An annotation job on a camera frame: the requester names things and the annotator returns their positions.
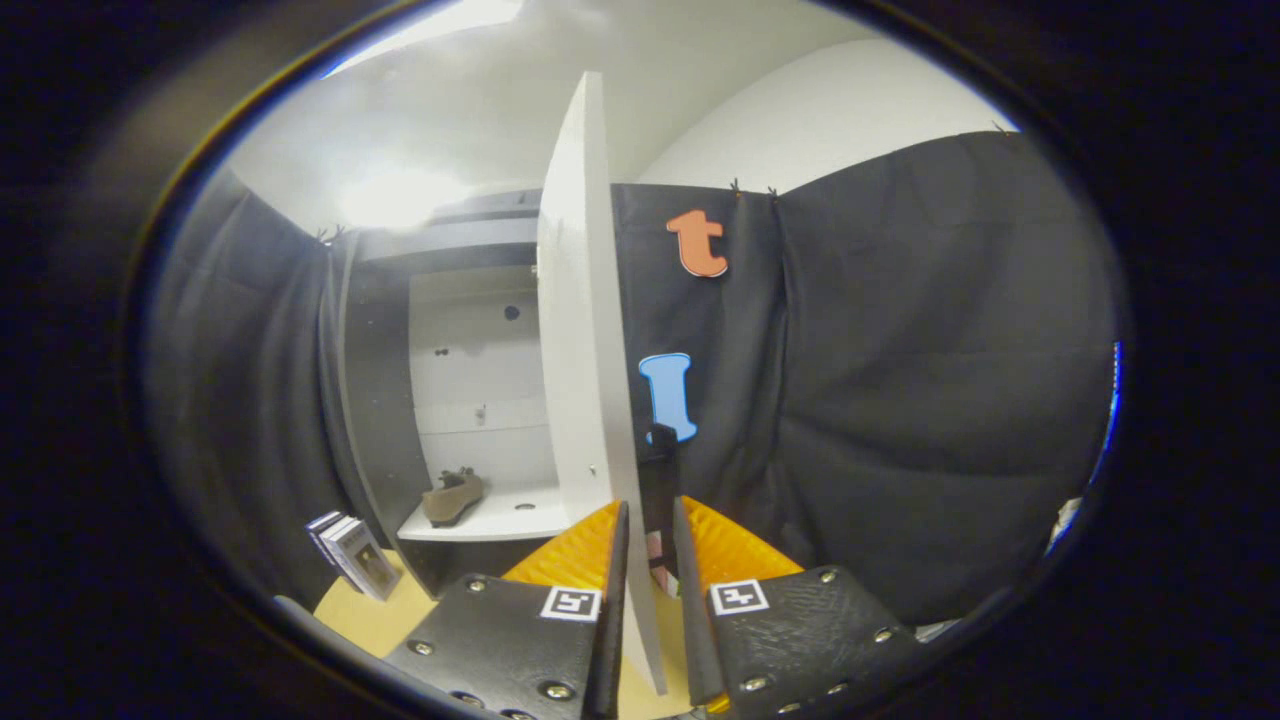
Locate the black door handle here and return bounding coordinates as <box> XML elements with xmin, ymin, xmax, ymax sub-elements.
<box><xmin>645</xmin><ymin>425</ymin><xmax>681</xmax><ymax>533</ymax></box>

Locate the black backdrop cloth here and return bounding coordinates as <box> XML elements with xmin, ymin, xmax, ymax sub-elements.
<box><xmin>150</xmin><ymin>130</ymin><xmax>1116</xmax><ymax>626</ymax></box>

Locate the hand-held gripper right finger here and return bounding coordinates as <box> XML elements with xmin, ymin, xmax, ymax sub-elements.
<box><xmin>672</xmin><ymin>495</ymin><xmax>926</xmax><ymax>716</ymax></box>

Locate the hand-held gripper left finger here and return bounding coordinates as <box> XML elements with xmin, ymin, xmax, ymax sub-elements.
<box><xmin>385</xmin><ymin>500</ymin><xmax>631</xmax><ymax>720</ymax></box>

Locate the brown fuzzy shoe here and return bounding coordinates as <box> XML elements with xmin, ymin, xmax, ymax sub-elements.
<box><xmin>420</xmin><ymin>467</ymin><xmax>487</xmax><ymax>529</ymax></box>

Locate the blue spine book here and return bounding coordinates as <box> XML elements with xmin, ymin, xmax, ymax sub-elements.
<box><xmin>305</xmin><ymin>510</ymin><xmax>346</xmax><ymax>568</ymax></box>

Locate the white shoe cabinet door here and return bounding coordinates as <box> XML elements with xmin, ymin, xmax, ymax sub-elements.
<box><xmin>537</xmin><ymin>72</ymin><xmax>669</xmax><ymax>696</ymax></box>

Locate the grey shoe cabinet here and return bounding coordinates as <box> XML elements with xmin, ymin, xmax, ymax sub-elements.
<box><xmin>340</xmin><ymin>190</ymin><xmax>571</xmax><ymax>598</ymax></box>

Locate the grey cover book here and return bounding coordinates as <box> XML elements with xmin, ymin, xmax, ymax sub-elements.
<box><xmin>325</xmin><ymin>517</ymin><xmax>403</xmax><ymax>601</ymax></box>

